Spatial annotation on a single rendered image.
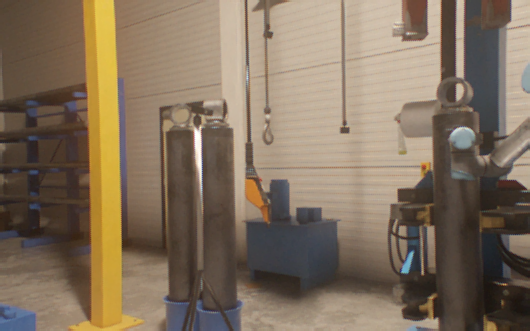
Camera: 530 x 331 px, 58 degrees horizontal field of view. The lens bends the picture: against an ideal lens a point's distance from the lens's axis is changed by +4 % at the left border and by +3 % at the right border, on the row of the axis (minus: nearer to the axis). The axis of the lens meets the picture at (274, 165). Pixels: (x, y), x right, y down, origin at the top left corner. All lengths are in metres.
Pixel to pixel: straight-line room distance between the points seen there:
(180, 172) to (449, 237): 1.65
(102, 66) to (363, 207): 2.88
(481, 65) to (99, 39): 2.69
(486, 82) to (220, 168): 1.59
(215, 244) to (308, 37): 3.27
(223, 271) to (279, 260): 1.96
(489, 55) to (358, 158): 2.39
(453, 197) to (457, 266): 0.33
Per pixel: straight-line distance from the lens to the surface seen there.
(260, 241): 4.93
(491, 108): 2.91
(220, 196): 2.82
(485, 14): 2.67
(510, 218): 2.41
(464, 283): 2.52
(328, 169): 5.22
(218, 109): 2.86
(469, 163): 2.10
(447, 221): 2.47
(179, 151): 3.06
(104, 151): 3.84
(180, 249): 3.11
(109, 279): 3.94
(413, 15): 2.55
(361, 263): 5.14
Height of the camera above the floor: 1.24
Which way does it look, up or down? level
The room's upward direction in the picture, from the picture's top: 1 degrees counter-clockwise
